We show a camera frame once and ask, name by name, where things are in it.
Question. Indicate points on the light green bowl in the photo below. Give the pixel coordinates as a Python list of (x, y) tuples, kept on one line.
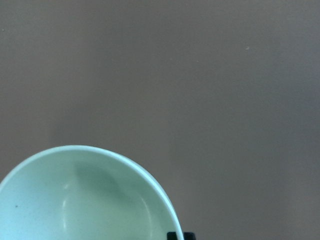
[(78, 192)]

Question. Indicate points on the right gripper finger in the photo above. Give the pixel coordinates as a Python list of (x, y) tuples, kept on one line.
[(186, 236)]

